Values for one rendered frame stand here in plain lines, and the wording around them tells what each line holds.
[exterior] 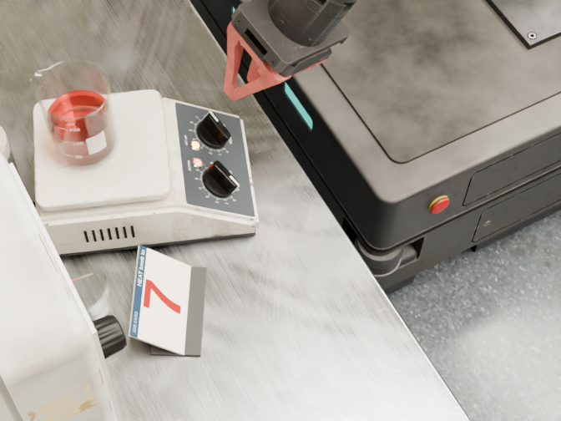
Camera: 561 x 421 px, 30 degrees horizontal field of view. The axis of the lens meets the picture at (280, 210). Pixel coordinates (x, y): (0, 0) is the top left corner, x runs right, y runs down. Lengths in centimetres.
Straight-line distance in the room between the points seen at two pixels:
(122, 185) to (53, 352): 65
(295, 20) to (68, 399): 60
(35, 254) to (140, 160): 64
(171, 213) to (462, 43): 85
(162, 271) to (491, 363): 95
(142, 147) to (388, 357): 29
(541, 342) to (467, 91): 47
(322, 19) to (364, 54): 78
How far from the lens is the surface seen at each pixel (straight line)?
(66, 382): 31
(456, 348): 181
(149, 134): 97
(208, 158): 99
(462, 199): 162
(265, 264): 99
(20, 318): 30
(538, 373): 182
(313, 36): 89
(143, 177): 94
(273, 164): 105
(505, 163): 161
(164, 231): 97
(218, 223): 97
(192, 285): 98
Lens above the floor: 161
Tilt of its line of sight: 58 degrees down
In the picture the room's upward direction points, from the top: 3 degrees clockwise
